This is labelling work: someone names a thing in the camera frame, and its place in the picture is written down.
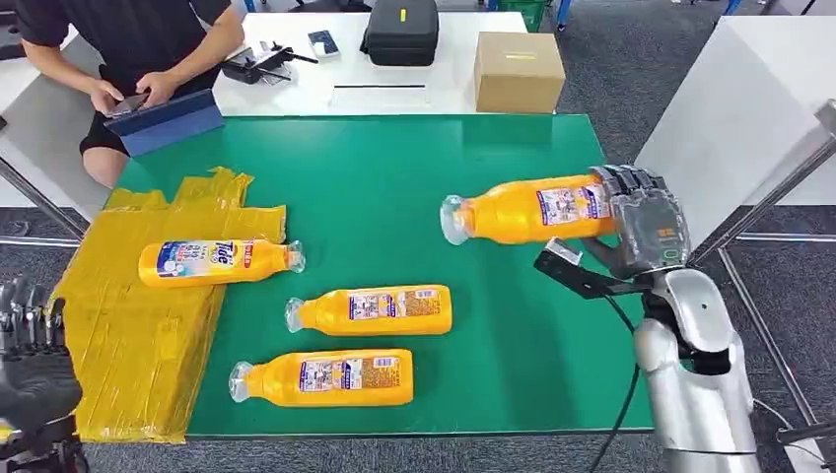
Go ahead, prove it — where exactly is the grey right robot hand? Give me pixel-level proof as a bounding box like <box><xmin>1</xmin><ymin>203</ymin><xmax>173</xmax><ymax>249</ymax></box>
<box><xmin>581</xmin><ymin>165</ymin><xmax>692</xmax><ymax>281</ymax></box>

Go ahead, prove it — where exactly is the green table mat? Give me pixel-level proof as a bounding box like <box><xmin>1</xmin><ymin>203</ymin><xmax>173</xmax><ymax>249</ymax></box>
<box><xmin>117</xmin><ymin>113</ymin><xmax>656</xmax><ymax>439</ymax></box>

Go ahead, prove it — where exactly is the black tray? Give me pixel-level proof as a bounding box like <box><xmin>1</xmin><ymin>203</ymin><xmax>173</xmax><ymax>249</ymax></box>
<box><xmin>0</xmin><ymin>7</ymin><xmax>26</xmax><ymax>61</ymax></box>

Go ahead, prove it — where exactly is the white floor cable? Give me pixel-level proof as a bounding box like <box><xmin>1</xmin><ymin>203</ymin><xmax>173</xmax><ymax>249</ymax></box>
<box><xmin>750</xmin><ymin>396</ymin><xmax>796</xmax><ymax>433</ymax></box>

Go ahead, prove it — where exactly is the person's dark phone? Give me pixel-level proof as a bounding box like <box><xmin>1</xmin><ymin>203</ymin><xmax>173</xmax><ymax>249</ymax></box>
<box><xmin>106</xmin><ymin>92</ymin><xmax>151</xmax><ymax>119</ymax></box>

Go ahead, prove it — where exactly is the person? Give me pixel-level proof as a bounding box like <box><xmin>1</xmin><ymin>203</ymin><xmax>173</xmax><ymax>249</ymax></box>
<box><xmin>14</xmin><ymin>0</ymin><xmax>246</xmax><ymax>189</ymax></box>

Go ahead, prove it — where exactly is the white floor block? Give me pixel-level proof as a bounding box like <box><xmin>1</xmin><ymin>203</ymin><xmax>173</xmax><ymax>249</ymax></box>
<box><xmin>783</xmin><ymin>439</ymin><xmax>828</xmax><ymax>473</ymax></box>

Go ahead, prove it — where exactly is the large white table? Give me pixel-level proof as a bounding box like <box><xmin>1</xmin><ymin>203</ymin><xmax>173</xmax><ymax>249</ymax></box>
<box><xmin>634</xmin><ymin>15</ymin><xmax>836</xmax><ymax>252</ymax></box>

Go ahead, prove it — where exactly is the steel table frame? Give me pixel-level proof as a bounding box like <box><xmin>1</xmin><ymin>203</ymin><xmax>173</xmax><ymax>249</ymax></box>
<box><xmin>690</xmin><ymin>99</ymin><xmax>836</xmax><ymax>426</ymax></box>

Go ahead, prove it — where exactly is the smartphone with dark screen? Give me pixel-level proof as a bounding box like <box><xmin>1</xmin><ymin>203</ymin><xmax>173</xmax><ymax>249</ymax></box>
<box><xmin>307</xmin><ymin>30</ymin><xmax>341</xmax><ymax>59</ymax></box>

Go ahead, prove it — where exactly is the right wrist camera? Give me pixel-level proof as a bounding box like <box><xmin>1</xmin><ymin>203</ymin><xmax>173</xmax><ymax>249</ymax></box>
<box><xmin>533</xmin><ymin>237</ymin><xmax>655</xmax><ymax>302</ymax></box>

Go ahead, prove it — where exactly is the white desk with metal legs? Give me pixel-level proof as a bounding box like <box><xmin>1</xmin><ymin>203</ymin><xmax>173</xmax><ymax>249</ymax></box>
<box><xmin>0</xmin><ymin>26</ymin><xmax>112</xmax><ymax>244</ymax></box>

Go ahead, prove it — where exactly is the yellow plastic sheet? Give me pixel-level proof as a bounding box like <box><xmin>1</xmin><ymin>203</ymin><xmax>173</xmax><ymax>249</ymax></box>
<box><xmin>51</xmin><ymin>166</ymin><xmax>289</xmax><ymax>445</ymax></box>

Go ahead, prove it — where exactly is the black floor bar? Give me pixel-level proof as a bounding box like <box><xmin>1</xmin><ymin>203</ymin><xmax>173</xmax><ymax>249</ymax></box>
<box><xmin>777</xmin><ymin>421</ymin><xmax>836</xmax><ymax>447</ymax></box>

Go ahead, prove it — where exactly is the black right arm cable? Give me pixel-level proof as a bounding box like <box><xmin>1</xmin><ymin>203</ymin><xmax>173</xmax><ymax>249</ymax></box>
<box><xmin>588</xmin><ymin>295</ymin><xmax>646</xmax><ymax>473</ymax></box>

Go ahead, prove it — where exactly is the blue tablet case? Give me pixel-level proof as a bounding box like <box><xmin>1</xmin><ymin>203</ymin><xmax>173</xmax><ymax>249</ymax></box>
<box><xmin>104</xmin><ymin>89</ymin><xmax>226</xmax><ymax>159</ymax></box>

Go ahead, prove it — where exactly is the orange drink bottle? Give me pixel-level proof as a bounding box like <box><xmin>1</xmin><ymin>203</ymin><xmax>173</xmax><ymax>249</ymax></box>
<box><xmin>284</xmin><ymin>284</ymin><xmax>453</xmax><ymax>338</ymax></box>
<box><xmin>137</xmin><ymin>237</ymin><xmax>307</xmax><ymax>290</ymax></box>
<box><xmin>228</xmin><ymin>348</ymin><xmax>415</xmax><ymax>409</ymax></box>
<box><xmin>440</xmin><ymin>173</ymin><xmax>618</xmax><ymax>247</ymax></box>

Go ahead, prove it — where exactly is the green crate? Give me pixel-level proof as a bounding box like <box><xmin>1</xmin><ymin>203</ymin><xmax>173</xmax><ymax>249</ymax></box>
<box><xmin>497</xmin><ymin>0</ymin><xmax>548</xmax><ymax>34</ymax></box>

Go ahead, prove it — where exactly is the black handheld controller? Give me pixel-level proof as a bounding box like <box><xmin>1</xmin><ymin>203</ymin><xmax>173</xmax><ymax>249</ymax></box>
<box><xmin>220</xmin><ymin>41</ymin><xmax>320</xmax><ymax>86</ymax></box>

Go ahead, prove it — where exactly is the black carrying case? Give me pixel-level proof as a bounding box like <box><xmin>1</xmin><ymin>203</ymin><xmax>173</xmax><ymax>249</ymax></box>
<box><xmin>359</xmin><ymin>0</ymin><xmax>440</xmax><ymax>68</ymax></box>

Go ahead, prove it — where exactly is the brown cardboard box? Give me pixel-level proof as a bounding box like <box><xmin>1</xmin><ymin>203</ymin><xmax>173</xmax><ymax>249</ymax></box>
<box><xmin>473</xmin><ymin>31</ymin><xmax>567</xmax><ymax>115</ymax></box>

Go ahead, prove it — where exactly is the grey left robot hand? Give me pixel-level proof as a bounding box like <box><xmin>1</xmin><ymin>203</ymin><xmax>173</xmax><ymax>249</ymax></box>
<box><xmin>0</xmin><ymin>277</ymin><xmax>83</xmax><ymax>441</ymax></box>

